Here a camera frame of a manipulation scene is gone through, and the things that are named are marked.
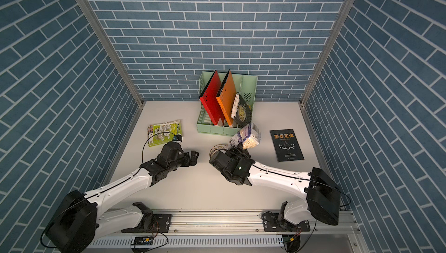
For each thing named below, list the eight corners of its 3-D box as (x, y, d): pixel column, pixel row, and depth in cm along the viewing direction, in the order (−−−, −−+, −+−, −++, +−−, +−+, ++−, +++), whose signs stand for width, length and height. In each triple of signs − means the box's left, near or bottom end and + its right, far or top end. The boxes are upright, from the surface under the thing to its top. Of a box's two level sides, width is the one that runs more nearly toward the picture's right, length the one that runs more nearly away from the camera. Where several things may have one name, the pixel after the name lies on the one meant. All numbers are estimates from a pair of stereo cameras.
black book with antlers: (277, 162, 95) (278, 160, 93) (269, 132, 108) (270, 130, 106) (303, 160, 96) (304, 158, 94) (291, 130, 109) (292, 128, 107)
